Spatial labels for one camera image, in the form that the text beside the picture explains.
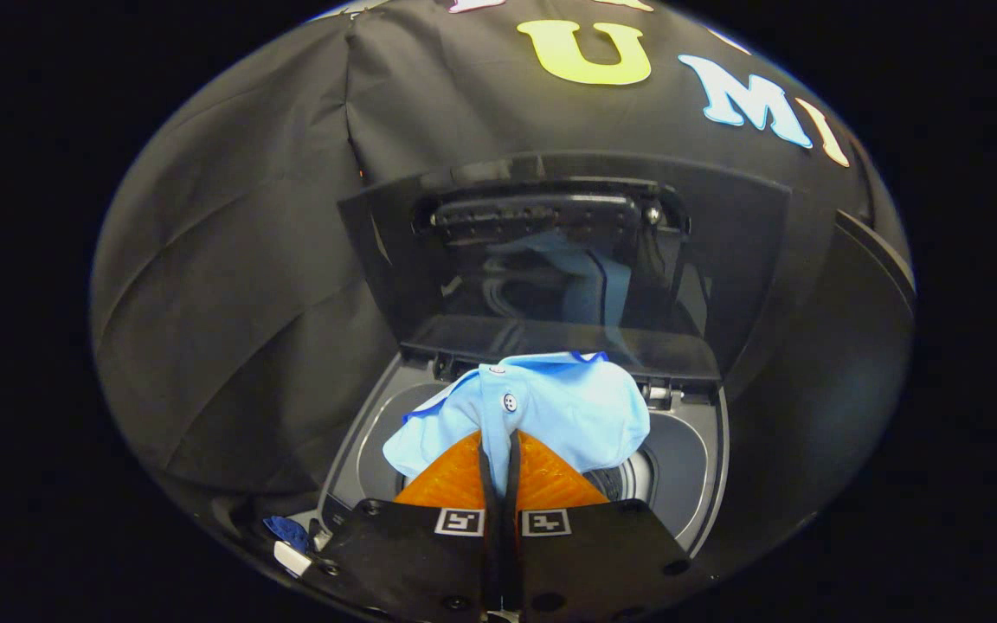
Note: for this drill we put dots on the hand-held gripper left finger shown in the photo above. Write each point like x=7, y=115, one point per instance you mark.
x=412, y=562

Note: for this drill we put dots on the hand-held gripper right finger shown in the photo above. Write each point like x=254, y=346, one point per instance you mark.
x=594, y=562

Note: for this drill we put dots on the grey top-load washing machine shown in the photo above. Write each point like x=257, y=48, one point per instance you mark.
x=689, y=467

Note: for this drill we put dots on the light blue polo shirt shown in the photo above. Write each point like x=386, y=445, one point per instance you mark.
x=568, y=407

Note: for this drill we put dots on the black washing machine lid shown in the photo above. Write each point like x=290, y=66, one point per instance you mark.
x=749, y=260

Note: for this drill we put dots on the blue and white tag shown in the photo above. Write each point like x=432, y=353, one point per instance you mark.
x=292, y=549

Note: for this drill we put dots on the black backdrop cloth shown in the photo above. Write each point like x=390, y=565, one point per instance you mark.
x=230, y=260

